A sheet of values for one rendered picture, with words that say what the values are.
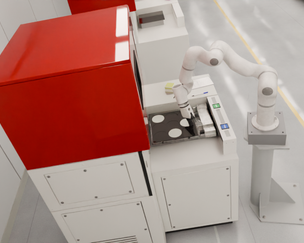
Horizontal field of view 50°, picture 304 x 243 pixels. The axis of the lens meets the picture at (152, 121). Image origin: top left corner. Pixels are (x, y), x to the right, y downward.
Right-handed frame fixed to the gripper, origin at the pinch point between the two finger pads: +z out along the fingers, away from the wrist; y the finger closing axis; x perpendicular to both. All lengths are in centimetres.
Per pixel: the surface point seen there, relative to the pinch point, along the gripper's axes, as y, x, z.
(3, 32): 218, 52, -120
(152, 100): 39.0, 2.7, -18.9
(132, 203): -11, 73, 19
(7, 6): 246, 28, -148
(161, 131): 11.5, 20.1, -1.8
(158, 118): 25.9, 11.2, -7.2
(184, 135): -3.9, 11.5, 3.7
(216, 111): -9.9, -19.2, -0.5
